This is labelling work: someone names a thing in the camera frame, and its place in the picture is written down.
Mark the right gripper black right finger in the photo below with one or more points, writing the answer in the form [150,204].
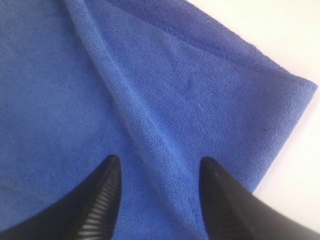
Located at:
[231,212]

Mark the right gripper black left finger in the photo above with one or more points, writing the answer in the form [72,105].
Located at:
[88,212]

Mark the blue terry towel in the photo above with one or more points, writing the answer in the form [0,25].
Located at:
[158,83]

